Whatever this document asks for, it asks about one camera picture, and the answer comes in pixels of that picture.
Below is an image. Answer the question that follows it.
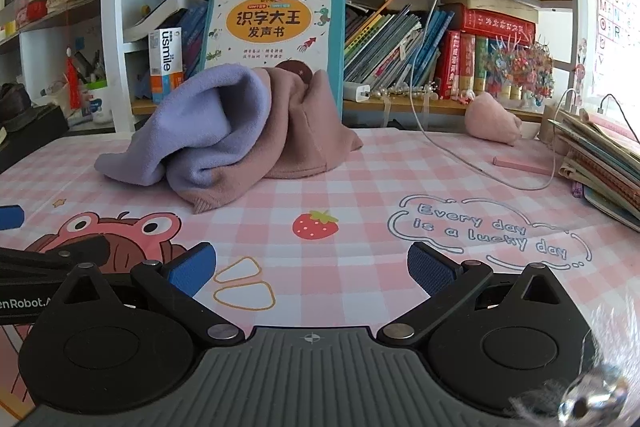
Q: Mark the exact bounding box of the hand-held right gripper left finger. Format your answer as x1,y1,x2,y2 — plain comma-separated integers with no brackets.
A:
52,243,247,350

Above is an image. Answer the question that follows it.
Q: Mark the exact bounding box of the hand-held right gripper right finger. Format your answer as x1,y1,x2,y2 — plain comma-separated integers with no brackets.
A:
376,242,576,350

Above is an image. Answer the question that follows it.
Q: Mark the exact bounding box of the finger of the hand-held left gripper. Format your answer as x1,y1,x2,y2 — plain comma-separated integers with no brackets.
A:
0,234,112,284
0,205,26,230

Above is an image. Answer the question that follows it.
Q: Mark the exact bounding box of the pink sweater with purple lining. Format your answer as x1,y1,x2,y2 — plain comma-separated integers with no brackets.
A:
94,64,364,215

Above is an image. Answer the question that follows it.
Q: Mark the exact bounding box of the black box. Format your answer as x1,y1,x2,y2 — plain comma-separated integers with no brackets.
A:
0,104,70,172

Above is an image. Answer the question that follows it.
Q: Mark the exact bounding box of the pink checked table mat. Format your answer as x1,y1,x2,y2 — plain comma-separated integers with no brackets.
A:
0,127,640,427

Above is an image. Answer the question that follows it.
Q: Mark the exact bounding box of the brown leather shoe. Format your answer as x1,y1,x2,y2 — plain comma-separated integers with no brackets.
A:
0,83,33,132

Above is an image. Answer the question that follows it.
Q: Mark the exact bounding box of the pink eraser stick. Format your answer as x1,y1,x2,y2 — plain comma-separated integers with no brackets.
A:
492,157,548,174

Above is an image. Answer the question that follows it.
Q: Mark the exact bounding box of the white can with green lid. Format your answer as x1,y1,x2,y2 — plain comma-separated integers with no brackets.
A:
82,79,113,124

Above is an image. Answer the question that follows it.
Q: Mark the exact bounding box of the red tassel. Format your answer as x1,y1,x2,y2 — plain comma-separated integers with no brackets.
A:
66,48,81,110

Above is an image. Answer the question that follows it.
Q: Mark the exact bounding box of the pink plush toy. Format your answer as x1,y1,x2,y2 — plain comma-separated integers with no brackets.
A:
464,92,523,145

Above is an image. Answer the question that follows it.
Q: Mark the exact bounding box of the bunch of pens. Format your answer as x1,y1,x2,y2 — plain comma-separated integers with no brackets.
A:
70,49,106,85

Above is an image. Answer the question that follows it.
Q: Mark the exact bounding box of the white charger adapter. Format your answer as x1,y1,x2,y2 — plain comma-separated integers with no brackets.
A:
344,82,372,104

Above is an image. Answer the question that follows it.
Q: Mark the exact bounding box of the stack of notebooks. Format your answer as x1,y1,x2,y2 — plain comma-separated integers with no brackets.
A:
547,107,640,233

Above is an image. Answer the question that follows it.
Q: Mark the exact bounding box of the row of upright thick dictionaries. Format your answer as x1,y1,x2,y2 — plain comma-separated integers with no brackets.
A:
434,29,526,100

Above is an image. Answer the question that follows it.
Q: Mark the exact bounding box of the white and orange toothpaste box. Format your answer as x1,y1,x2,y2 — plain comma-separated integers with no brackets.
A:
148,28,183,104

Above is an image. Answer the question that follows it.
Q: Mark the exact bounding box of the colourful bead tree ornament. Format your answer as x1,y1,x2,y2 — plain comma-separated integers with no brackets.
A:
487,37,556,100

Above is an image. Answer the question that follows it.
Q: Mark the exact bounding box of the row of thin picture books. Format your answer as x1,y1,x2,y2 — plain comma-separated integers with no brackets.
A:
344,0,456,100

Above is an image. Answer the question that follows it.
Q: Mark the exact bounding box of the row of blue and purple books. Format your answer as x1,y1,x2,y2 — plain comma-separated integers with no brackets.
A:
177,2,208,78

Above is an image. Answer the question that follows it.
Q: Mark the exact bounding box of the thick white paperback book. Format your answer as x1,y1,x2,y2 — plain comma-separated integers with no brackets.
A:
122,0,201,42

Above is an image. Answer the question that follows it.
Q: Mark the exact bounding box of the thick red dictionary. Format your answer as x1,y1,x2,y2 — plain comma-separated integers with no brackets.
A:
450,4,538,38

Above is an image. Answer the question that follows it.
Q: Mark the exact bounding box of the teal children's picture book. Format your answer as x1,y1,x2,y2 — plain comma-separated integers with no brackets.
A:
201,0,347,122

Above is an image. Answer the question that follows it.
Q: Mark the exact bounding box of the white charging cable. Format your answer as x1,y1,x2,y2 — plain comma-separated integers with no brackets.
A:
400,0,581,192

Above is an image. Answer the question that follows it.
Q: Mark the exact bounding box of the pearl string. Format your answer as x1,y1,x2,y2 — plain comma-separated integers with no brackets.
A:
372,84,441,100

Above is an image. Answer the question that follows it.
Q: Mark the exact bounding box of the black cable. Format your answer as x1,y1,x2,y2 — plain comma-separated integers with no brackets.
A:
595,94,640,130

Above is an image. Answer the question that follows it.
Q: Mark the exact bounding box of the alphabet wall poster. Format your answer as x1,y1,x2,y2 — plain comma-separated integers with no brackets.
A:
587,0,640,98

